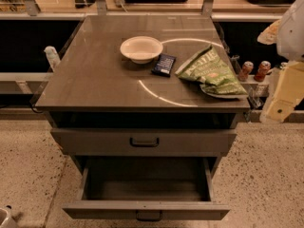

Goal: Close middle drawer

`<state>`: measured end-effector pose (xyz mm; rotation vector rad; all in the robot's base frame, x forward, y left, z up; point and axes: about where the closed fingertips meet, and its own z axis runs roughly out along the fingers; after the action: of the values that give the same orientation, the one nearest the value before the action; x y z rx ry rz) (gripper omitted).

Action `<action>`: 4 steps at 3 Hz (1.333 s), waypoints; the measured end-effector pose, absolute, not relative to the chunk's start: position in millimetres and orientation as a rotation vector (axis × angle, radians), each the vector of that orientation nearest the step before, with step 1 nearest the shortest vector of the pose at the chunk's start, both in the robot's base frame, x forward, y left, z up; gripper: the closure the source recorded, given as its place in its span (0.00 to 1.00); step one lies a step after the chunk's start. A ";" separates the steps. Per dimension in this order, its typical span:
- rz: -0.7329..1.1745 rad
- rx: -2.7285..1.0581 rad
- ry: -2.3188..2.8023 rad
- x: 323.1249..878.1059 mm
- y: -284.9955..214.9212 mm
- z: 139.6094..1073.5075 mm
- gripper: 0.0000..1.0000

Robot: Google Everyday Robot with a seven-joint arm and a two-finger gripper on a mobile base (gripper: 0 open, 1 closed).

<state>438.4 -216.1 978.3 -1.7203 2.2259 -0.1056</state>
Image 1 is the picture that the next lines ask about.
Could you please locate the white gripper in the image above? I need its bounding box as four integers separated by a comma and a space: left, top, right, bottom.
259, 61, 304, 124

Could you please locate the white plastic bottle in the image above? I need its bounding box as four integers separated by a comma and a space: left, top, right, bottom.
44, 46, 61, 70

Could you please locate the green chip bag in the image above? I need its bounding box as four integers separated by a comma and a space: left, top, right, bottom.
175, 45, 247, 99

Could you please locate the white bowl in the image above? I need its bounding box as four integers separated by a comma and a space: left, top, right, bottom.
120, 36, 163, 64

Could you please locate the grey drawer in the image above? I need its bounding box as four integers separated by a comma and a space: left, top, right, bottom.
50, 112, 238, 158
63, 157, 230, 221

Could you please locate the white object floor corner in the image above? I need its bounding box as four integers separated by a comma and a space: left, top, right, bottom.
0, 207, 18, 228

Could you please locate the grey top drawer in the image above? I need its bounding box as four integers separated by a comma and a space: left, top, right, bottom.
50, 112, 238, 158

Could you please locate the dark blue snack bar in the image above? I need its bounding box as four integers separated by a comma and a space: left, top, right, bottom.
151, 54, 176, 77

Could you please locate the grey drawer cabinet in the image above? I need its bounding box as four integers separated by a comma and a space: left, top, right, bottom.
34, 14, 251, 169

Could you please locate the red soda can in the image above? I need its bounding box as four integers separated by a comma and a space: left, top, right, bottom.
237, 61, 254, 82

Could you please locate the clear plastic holder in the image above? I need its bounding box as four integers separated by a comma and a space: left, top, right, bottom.
248, 87, 263, 109

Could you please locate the orange soda can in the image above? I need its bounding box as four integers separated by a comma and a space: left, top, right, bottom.
254, 61, 271, 82

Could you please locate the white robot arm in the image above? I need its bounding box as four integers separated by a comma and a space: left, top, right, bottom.
259, 0, 304, 124

